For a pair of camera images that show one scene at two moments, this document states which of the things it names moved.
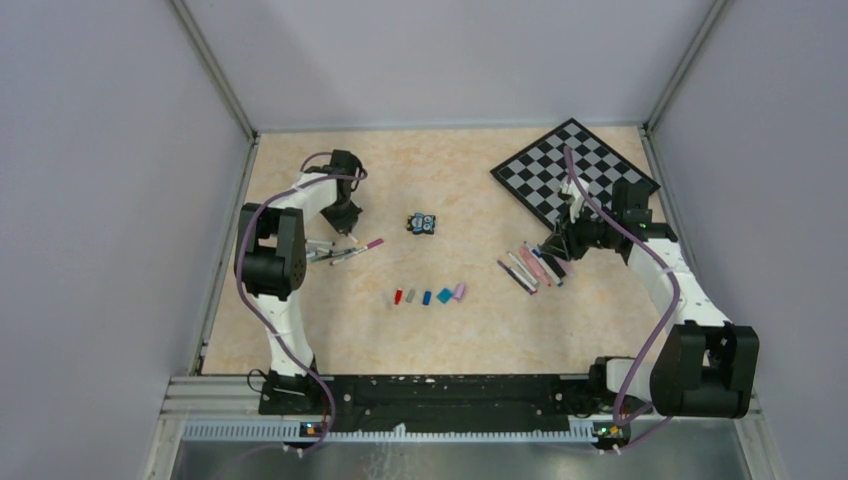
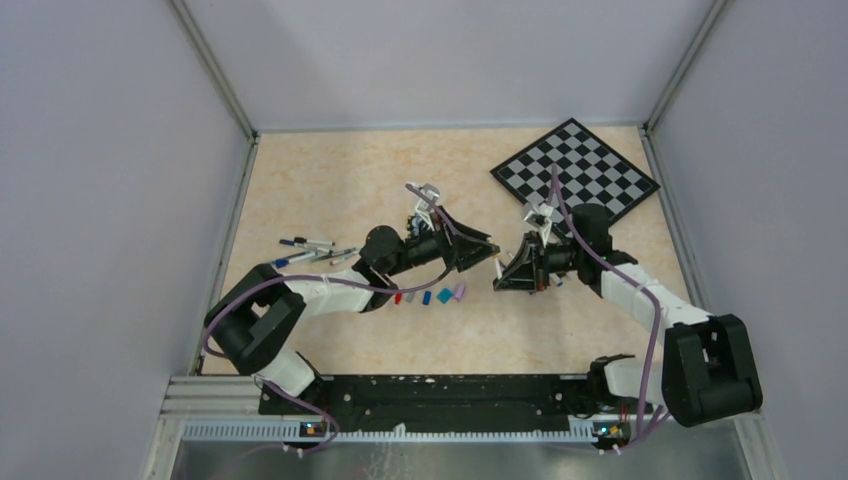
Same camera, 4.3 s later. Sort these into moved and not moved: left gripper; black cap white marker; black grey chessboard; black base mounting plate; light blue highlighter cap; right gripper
Moved: left gripper; right gripper
Not moved: black cap white marker; black base mounting plate; light blue highlighter cap; black grey chessboard
